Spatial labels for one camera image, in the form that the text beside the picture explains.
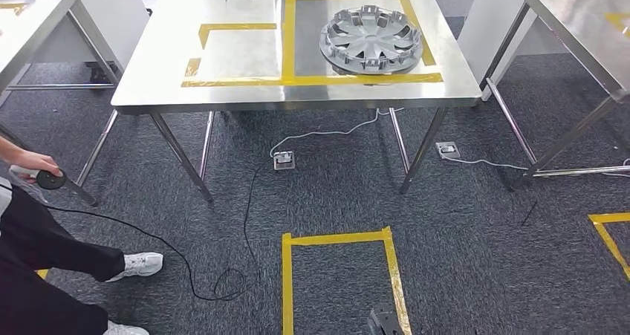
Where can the silver plastic wheel hubcap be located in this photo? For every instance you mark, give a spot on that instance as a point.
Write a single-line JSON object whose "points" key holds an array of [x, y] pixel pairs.
{"points": [[369, 42]]}

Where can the black round handheld controller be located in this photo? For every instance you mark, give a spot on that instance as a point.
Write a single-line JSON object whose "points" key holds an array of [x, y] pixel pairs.
{"points": [[51, 180]]}

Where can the steel workbench table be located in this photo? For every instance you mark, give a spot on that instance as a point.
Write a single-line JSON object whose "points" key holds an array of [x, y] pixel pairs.
{"points": [[162, 52], [29, 13], [576, 18]]}

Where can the metal floor socket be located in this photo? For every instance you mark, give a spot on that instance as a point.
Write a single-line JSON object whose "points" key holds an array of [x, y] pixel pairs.
{"points": [[448, 150], [284, 160]]}

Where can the yellow floor tape marking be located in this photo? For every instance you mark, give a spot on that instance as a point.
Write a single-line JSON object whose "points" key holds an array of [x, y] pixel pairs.
{"points": [[610, 218], [287, 283]]}

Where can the dark robot foot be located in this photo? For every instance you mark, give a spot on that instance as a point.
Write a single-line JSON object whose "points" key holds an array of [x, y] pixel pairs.
{"points": [[386, 325]]}

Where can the white partition panel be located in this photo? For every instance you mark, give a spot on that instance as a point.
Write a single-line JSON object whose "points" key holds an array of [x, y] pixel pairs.
{"points": [[118, 13], [487, 23]]}

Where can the black equipment base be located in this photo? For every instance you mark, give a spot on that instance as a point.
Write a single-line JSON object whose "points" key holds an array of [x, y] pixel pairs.
{"points": [[103, 72]]}

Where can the person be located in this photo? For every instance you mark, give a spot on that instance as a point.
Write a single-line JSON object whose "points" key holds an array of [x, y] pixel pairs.
{"points": [[39, 254]]}

